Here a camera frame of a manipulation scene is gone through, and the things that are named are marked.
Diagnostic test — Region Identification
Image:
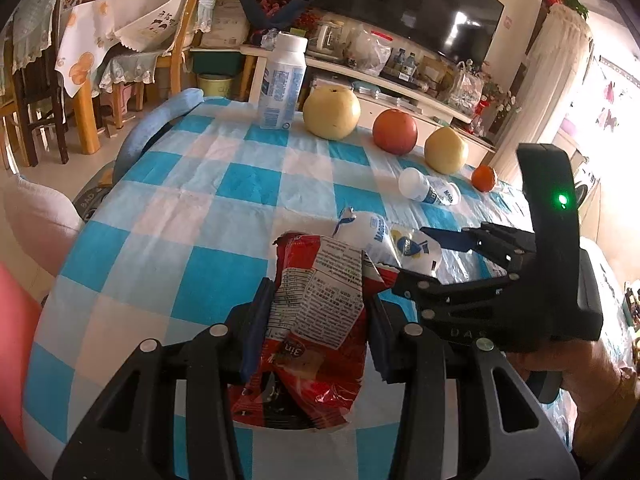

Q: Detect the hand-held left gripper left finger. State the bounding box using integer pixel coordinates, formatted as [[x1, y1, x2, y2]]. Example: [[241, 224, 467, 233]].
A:
[[52, 277, 277, 480]]

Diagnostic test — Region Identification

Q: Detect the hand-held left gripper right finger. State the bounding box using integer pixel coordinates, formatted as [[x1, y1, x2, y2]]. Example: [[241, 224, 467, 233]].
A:
[[367, 294, 581, 480]]

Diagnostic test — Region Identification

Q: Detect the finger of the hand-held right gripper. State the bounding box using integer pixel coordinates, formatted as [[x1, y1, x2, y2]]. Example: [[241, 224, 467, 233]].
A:
[[419, 223, 540, 277], [390, 266, 541, 321]]

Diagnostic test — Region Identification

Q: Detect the glossy red crinkled wrapper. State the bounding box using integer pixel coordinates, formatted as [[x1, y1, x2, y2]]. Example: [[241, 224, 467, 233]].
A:
[[227, 232, 401, 432]]

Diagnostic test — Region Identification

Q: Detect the white blue milk pouch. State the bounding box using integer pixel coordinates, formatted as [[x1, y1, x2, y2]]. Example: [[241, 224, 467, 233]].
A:
[[332, 207, 444, 277]]

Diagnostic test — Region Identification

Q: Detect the person's right forearm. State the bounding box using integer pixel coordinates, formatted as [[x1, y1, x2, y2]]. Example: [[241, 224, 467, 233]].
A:
[[569, 400, 633, 472]]

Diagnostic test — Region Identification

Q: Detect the person's right hand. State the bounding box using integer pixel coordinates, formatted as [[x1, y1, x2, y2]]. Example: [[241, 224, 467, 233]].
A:
[[507, 337, 627, 413]]

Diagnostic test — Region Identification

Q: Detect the small white plastic bottle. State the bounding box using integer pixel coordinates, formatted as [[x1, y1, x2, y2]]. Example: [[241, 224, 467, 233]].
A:
[[398, 167, 461, 207]]

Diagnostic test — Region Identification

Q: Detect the orange mandarin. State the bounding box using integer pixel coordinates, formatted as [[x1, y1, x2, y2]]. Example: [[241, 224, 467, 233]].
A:
[[471, 164, 499, 192]]

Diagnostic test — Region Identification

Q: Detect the white washing machine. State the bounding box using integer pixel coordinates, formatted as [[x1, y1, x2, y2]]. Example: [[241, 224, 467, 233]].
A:
[[570, 157, 602, 227]]

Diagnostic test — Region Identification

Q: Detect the yellow pear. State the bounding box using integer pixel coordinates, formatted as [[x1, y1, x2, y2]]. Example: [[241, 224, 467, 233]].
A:
[[424, 126, 470, 175], [302, 86, 362, 141]]

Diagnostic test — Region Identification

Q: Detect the blue white checked tablecloth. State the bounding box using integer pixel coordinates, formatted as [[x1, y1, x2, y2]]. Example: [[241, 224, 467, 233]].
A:
[[22, 96, 632, 480]]

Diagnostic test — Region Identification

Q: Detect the red apple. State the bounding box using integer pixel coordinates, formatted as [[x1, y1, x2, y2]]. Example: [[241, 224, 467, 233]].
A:
[[372, 108, 419, 155]]

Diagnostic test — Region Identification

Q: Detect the printed gift bag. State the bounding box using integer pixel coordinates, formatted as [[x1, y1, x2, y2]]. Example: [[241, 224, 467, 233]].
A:
[[446, 60, 484, 117]]

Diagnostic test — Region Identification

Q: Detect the white television cabinet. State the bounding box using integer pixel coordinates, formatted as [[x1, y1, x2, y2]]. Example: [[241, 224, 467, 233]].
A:
[[240, 44, 497, 167]]

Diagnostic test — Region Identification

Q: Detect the lace covered air conditioner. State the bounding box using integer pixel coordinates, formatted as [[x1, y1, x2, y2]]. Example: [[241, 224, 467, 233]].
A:
[[491, 9, 597, 182]]

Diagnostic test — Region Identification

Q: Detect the clear plastic bag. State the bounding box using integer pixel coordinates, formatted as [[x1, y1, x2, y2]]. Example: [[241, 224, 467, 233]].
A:
[[347, 25, 394, 79]]

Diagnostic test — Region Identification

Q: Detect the round floor mat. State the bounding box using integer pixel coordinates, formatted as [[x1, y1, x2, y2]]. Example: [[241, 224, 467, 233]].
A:
[[72, 166, 119, 224]]

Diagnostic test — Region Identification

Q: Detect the blue foam table edge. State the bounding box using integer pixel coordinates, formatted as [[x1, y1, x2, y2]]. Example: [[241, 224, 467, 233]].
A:
[[114, 88, 206, 184]]

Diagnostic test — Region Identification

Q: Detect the tall white milk bottle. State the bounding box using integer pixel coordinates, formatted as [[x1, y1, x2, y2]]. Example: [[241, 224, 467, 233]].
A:
[[258, 32, 308, 131]]

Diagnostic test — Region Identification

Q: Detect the white glass kettle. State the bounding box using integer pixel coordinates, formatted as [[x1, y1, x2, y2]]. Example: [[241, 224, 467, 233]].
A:
[[311, 20, 347, 59]]

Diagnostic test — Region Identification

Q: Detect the white cushion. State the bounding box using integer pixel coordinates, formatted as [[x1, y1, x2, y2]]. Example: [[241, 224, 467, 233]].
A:
[[2, 175, 87, 279]]

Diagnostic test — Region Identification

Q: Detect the black television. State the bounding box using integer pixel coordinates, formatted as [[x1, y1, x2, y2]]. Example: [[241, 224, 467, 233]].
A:
[[315, 0, 506, 64]]

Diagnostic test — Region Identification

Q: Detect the pale green bucket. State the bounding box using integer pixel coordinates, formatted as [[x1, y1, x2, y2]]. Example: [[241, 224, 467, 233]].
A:
[[197, 74, 234, 99]]

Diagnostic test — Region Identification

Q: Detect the pink object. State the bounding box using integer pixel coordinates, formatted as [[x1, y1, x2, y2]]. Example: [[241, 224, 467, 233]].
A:
[[0, 260, 44, 454]]

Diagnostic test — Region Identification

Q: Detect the green storage box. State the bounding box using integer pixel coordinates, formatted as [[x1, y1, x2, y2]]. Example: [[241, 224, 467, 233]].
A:
[[191, 47, 247, 77]]

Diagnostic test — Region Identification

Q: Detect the dark blue flower bouquet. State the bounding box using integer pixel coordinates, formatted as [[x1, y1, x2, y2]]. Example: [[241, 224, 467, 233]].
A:
[[236, 0, 321, 32]]

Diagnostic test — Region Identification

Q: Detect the dark wooden chair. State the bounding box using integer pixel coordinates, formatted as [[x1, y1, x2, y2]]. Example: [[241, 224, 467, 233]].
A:
[[0, 30, 72, 169]]

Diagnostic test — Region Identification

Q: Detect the grey blue chair cover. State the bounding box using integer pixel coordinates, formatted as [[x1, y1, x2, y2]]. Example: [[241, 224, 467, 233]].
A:
[[192, 0, 227, 37]]

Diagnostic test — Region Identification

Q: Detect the white cartoon print cloth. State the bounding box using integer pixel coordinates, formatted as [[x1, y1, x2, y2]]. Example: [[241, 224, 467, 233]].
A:
[[54, 0, 192, 99]]

